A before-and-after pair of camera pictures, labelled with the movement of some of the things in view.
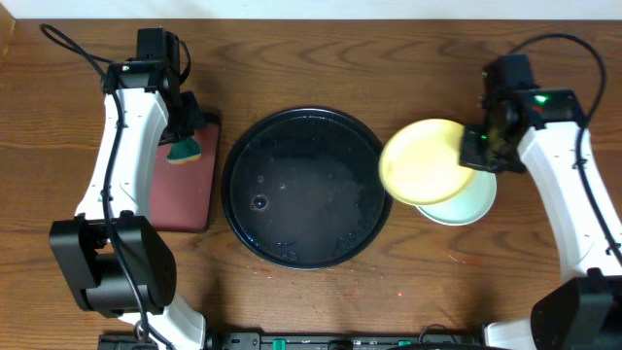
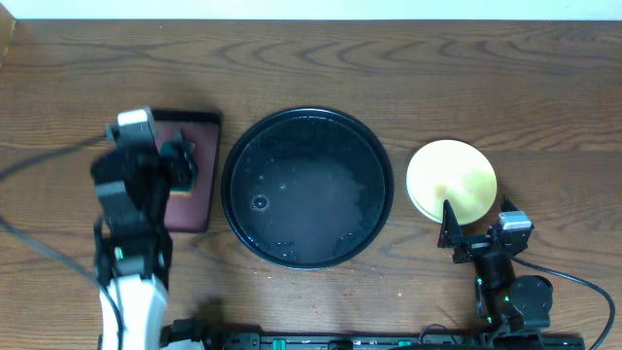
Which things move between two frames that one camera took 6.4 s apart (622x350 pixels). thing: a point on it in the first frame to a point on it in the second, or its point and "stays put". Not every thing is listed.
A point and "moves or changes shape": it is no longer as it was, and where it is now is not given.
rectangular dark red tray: (183, 194) stays put
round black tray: (302, 188) stays put
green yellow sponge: (185, 151) moves or changes shape
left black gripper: (195, 117) to (114, 157)
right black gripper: (468, 157) to (452, 237)
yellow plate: (420, 162) moves or changes shape
